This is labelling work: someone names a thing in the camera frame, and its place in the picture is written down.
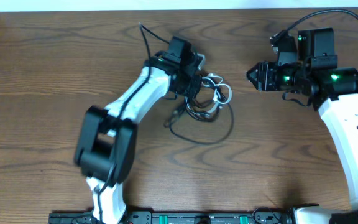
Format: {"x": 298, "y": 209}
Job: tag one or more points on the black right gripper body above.
{"x": 275, "y": 78}

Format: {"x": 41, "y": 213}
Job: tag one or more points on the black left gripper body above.
{"x": 192, "y": 83}

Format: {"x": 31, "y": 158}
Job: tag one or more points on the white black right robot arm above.
{"x": 307, "y": 65}

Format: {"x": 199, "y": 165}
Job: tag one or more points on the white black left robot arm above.
{"x": 106, "y": 145}

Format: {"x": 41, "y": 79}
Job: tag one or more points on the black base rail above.
{"x": 259, "y": 215}

